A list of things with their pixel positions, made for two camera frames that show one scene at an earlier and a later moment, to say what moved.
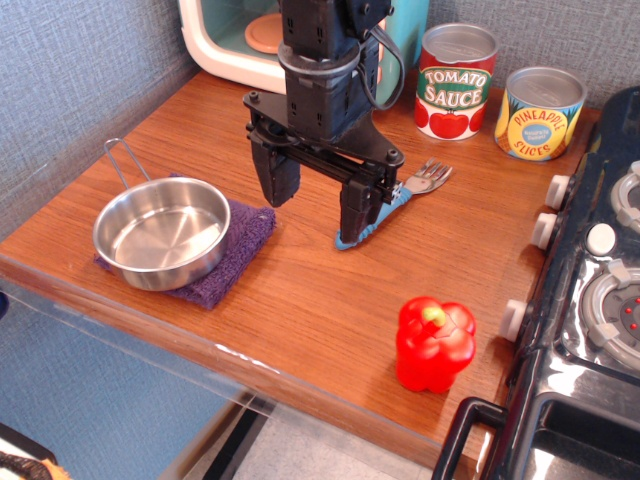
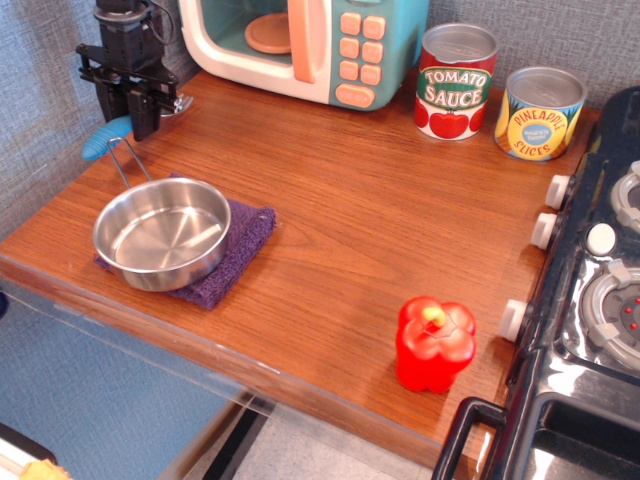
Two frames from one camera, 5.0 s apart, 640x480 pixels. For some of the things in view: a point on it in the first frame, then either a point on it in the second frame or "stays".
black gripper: x=327 y=121 → x=130 y=57
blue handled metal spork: x=423 y=181 → x=125 y=127
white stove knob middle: x=543 y=230 stays
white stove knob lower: x=512 y=319 stays
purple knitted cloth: x=250 y=229 stays
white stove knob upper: x=556 y=191 stays
